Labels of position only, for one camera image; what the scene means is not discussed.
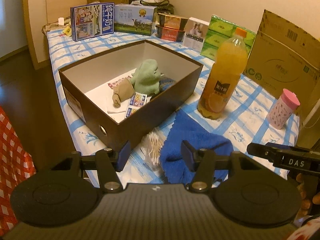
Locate bag of cotton swabs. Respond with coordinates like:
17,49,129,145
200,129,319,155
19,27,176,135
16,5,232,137
140,128,165,171

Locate colourful small packets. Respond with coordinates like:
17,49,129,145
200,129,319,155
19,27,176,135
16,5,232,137
125,92,148,118

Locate red white checked cloth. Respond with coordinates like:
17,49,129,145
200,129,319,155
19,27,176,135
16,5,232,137
0,109,36,236

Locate green plush toy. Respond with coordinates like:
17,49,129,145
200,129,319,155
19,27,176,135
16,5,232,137
130,59,161,96

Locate orange juice bottle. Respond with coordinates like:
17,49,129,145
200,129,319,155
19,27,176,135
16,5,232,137
197,27,248,119

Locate lower red snack box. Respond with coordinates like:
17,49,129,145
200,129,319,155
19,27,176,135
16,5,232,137
156,25,185,42

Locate green white milk carton box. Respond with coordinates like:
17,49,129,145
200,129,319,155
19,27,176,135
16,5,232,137
114,4,157,36

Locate white paper in box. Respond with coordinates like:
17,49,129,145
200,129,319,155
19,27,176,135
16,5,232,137
85,68,136,123

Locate blue terry towel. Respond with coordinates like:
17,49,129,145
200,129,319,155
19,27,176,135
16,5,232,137
159,110,233,184

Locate blue milk carton box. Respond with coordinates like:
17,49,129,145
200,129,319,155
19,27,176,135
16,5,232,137
70,3,115,41

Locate blue knitted cloth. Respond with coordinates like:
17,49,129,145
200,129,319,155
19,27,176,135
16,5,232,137
159,74,176,93

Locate large brown cardboard box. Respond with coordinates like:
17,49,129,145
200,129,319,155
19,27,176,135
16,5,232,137
244,10,319,113

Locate white product box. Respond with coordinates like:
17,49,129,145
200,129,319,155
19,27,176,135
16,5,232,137
182,17,209,52

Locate brown cardboard shoe box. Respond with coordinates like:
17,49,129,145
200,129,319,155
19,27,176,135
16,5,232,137
59,40,203,151

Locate green tissue pack stack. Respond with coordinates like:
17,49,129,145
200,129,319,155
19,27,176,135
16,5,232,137
200,15,256,60

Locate black bag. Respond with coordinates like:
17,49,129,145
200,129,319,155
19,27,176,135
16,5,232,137
129,0,175,15

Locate pink patterned cup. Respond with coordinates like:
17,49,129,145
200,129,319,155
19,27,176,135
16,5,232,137
267,88,300,129

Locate upper orange snack box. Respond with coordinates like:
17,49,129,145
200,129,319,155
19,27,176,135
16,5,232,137
158,13,188,30

